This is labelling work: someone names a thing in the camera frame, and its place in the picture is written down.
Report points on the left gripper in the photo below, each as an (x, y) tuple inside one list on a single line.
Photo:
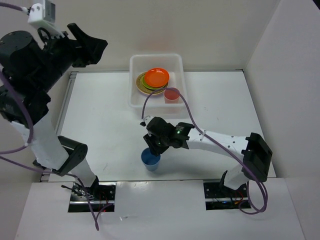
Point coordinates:
[(93, 48)]

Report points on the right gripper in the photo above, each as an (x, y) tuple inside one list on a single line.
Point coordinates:
[(149, 138)]

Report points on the blue plastic cup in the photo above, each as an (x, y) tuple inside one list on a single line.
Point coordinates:
[(150, 161)]

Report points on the pink plastic cup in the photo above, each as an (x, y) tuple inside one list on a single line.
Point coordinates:
[(171, 96)]

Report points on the green plate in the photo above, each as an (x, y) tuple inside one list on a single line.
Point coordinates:
[(150, 87)]

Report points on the orange plate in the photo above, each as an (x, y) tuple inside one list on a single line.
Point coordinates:
[(157, 77)]

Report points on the round bamboo mat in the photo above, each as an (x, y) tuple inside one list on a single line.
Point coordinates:
[(144, 90)]

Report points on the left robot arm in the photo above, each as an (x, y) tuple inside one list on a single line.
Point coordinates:
[(28, 73)]

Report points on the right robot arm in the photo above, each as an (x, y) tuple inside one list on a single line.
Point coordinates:
[(252, 153)]

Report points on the clear plastic bin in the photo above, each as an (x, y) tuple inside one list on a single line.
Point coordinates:
[(156, 105)]

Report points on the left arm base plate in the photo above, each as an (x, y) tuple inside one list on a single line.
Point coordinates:
[(104, 200)]

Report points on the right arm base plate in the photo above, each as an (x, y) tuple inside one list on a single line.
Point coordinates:
[(222, 198)]

